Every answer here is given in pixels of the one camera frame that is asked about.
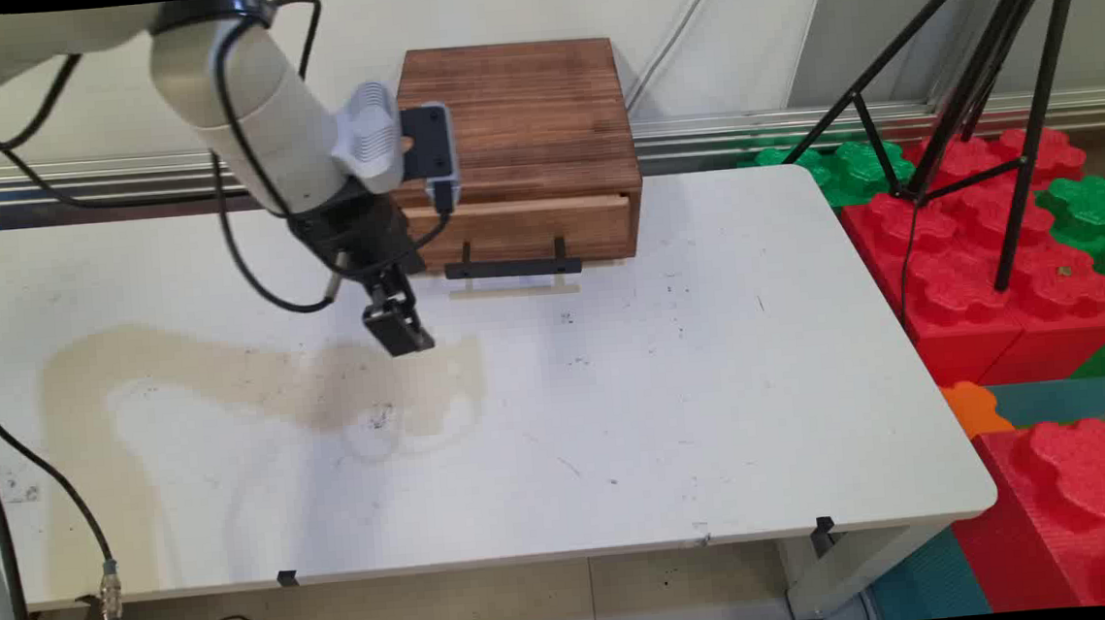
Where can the black tripod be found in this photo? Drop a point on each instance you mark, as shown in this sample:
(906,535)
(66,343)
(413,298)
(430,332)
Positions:
(1035,121)

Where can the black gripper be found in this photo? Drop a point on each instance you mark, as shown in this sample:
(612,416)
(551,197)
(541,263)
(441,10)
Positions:
(362,231)

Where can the teal foam block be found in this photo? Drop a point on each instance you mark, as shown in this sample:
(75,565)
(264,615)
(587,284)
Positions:
(1064,399)
(926,580)

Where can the grey ribbed wrist module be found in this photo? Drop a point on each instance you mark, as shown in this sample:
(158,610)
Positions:
(367,138)

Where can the green foam block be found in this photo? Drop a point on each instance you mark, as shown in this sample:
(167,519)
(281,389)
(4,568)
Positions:
(854,172)
(1095,209)

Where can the small black table clip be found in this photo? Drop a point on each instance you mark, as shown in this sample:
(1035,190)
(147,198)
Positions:
(286,578)
(823,527)

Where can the aluminium wall rail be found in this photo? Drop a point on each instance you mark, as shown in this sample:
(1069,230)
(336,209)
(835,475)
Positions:
(793,128)

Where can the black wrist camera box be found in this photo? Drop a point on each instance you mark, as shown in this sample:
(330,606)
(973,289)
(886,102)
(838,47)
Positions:
(428,144)

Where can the orange foam block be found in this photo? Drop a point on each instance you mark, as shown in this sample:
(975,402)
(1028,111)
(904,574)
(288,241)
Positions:
(973,409)

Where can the large red foam block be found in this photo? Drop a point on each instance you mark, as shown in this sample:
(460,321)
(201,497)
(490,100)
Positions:
(967,261)

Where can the brown wooden cabinet box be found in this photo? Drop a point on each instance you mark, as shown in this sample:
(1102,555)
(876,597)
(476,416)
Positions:
(539,116)

